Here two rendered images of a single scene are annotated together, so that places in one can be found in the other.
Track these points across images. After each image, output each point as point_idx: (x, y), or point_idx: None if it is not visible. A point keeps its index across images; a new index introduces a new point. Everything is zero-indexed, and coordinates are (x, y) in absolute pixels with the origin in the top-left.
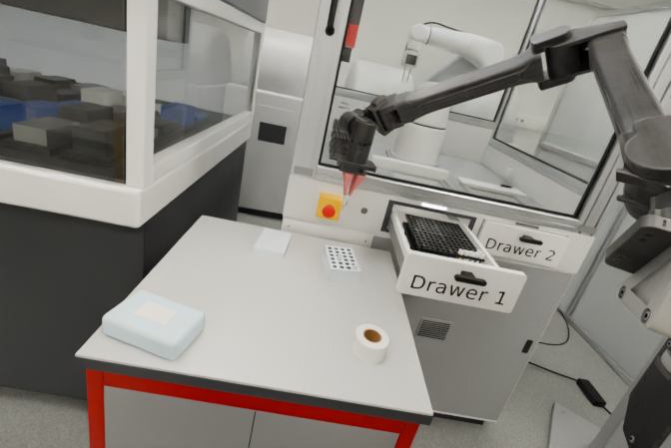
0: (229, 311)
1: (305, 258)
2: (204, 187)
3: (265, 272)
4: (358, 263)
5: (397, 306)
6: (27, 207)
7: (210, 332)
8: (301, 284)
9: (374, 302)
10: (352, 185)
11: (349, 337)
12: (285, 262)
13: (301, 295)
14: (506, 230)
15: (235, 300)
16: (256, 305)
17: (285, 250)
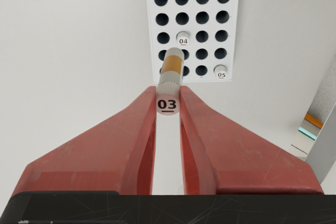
0: (4, 156)
1: None
2: None
3: (17, 63)
4: None
5: (288, 119)
6: None
7: (1, 184)
8: (98, 88)
9: (244, 115)
10: (185, 185)
11: (178, 179)
12: (47, 15)
13: (102, 115)
14: None
15: (1, 137)
16: (35, 143)
17: None
